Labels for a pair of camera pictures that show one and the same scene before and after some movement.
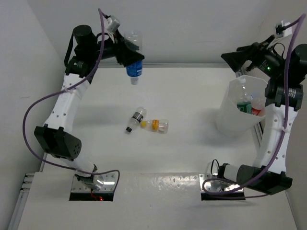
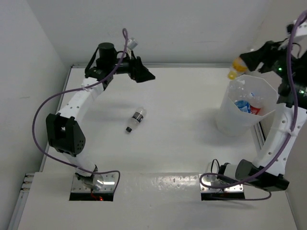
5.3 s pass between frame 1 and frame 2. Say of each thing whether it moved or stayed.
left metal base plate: stayed
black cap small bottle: stayed
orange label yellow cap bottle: moved
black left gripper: moved
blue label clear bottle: moved
